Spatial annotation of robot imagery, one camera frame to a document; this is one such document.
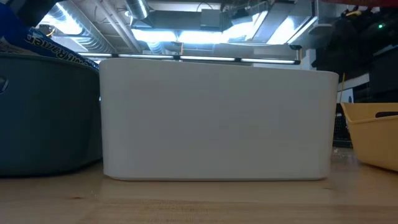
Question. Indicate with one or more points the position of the yellow plastic bin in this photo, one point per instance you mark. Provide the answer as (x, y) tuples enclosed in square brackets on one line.
[(373, 140)]

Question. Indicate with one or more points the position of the blue Maruchan ramen packet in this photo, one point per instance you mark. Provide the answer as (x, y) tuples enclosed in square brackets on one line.
[(12, 48), (46, 46)]

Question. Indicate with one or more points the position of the grey ceiling box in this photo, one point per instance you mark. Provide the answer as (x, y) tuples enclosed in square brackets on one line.
[(211, 18)]

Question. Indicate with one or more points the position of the white plastic bin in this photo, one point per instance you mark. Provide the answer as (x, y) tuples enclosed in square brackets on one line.
[(217, 121)]

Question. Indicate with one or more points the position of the dark blue plastic bin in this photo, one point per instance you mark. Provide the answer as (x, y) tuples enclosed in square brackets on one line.
[(46, 118)]

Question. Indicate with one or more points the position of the white wall board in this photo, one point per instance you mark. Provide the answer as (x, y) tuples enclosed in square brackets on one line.
[(354, 84)]

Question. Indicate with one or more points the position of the black aluminium table frame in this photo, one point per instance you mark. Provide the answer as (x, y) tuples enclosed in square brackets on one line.
[(176, 58)]

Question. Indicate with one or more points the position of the silver ceiling duct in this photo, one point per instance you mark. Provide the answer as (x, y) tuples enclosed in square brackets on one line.
[(87, 34)]

